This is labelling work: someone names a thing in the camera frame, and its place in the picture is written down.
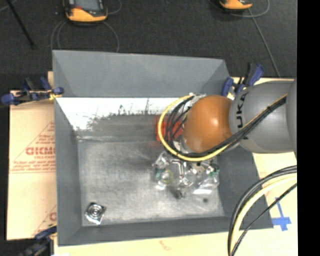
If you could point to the clear square glass dish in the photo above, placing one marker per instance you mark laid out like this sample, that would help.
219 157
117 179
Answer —
95 213

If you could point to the clear crumpled plastic packet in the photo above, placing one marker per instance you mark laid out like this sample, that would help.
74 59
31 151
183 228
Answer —
203 186

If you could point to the red-orange block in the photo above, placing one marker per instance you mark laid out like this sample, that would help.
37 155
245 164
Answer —
163 132

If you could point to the grey metal bin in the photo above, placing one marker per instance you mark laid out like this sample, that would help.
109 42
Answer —
120 175

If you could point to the brown cardboard board, red print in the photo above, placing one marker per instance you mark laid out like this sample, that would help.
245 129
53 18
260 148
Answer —
30 130

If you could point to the clear plastic bottle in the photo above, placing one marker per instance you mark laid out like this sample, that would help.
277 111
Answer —
163 178

